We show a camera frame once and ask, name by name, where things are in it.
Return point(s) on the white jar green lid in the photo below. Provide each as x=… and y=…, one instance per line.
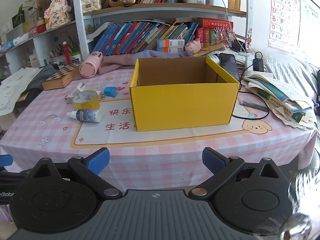
x=75, y=58

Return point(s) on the black power adapter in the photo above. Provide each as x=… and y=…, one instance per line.
x=258, y=65

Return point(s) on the thick red dictionary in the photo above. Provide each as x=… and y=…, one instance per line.
x=215, y=23

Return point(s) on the bundle of pens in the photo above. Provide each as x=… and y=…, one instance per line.
x=60, y=48

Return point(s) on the white power strip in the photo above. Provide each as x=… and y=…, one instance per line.
x=243, y=60

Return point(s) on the white printed paper sheets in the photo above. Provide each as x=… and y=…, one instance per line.
x=15, y=87

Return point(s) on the dark grey cloth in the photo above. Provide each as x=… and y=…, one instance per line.
x=40, y=77

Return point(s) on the white shelf unit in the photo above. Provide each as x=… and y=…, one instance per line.
x=80, y=30

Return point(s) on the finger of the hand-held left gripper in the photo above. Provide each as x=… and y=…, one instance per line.
x=6, y=160

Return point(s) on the pink purple cloth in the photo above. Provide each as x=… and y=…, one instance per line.
x=120, y=63

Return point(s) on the wooden chess box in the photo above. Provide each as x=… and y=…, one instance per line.
x=60, y=78

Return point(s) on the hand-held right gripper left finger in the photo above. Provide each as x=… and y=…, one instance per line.
x=98, y=161

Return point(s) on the grey checked blanket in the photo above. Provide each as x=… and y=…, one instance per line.
x=287, y=72

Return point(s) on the pink doll figurine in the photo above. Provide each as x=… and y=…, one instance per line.
x=56, y=15

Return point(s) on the colourful cartoon figure stands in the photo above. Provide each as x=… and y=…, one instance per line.
x=225, y=36

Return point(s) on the curved white paperback book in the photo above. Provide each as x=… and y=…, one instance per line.
x=100, y=30

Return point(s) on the brown kraft envelope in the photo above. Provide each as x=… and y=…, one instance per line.
x=212, y=48

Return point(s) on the pink checked desktop cloth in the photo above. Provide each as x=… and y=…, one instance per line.
x=162, y=142

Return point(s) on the pink pig plush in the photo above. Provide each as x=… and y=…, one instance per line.
x=192, y=47

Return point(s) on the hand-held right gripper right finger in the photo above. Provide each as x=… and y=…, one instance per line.
x=213, y=160

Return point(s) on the stack of papers and books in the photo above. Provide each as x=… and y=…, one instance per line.
x=275, y=92

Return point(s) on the white quilted pearl handbag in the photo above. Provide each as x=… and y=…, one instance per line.
x=91, y=3

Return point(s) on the brown cardboard piece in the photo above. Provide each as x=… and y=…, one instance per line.
x=183, y=19

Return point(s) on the small white red box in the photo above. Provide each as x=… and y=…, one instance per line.
x=68, y=98

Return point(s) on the green hardcover book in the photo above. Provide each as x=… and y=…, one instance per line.
x=212, y=37

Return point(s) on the pink thermos bottle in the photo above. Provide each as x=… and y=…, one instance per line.
x=90, y=66

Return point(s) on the pink alphabet wall poster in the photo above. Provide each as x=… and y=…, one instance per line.
x=282, y=17

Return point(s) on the red toy figure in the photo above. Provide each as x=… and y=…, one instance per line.
x=67, y=55

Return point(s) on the black smartphone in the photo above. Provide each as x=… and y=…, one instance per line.
x=228, y=66

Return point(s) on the red hardcover book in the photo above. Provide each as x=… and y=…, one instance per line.
x=206, y=37
x=199, y=37

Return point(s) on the pale blue wall poster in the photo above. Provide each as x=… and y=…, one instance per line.
x=310, y=25

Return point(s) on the blue patterned tape roll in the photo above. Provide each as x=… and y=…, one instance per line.
x=86, y=103

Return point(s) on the orange blue white carton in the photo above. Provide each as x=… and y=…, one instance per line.
x=171, y=43
x=171, y=50

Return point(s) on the white furry cuff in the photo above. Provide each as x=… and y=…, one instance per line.
x=297, y=227

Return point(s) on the blue basketball print toy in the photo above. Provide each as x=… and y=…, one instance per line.
x=110, y=91

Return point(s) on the black phone stand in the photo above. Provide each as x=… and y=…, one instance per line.
x=236, y=46

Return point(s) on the row of colourful books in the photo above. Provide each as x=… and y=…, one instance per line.
x=130, y=37

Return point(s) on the yellow cardboard box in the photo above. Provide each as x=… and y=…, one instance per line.
x=182, y=105

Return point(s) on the small white dropper bottle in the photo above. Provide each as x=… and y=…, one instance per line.
x=87, y=115

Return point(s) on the grey usb hub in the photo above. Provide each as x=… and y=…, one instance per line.
x=255, y=105

